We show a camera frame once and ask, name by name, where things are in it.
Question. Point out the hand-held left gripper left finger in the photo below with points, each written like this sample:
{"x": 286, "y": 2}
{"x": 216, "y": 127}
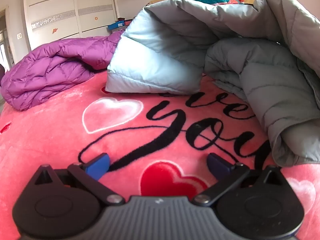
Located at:
{"x": 98, "y": 166}

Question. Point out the white light switch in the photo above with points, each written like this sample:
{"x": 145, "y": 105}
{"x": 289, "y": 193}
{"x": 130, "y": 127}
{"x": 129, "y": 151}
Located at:
{"x": 19, "y": 36}

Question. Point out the pink printed blanket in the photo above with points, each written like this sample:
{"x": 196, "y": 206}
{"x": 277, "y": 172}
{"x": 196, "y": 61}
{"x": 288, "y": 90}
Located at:
{"x": 62, "y": 135}

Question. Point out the white door frame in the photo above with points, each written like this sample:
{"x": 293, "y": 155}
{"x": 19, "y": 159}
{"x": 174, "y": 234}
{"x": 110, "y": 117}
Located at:
{"x": 5, "y": 30}

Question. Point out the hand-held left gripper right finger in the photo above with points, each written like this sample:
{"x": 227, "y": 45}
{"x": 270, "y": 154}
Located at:
{"x": 218, "y": 166}

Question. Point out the blue box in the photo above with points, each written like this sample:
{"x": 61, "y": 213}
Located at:
{"x": 116, "y": 26}

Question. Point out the light blue down jacket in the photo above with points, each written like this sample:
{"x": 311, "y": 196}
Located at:
{"x": 162, "y": 42}

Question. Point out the white wardrobe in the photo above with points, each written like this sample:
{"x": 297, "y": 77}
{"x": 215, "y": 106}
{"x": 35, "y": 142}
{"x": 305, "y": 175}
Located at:
{"x": 62, "y": 5}

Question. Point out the purple down jacket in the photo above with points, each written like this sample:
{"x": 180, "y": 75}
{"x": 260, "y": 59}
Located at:
{"x": 50, "y": 75}

